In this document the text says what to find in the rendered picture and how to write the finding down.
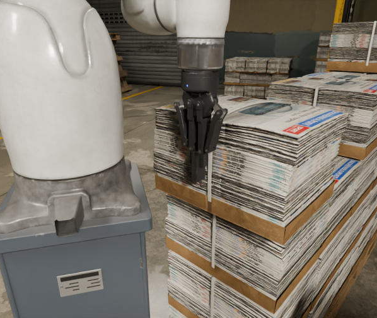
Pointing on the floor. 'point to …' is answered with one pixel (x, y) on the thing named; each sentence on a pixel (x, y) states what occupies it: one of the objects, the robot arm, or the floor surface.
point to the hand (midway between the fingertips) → (198, 165)
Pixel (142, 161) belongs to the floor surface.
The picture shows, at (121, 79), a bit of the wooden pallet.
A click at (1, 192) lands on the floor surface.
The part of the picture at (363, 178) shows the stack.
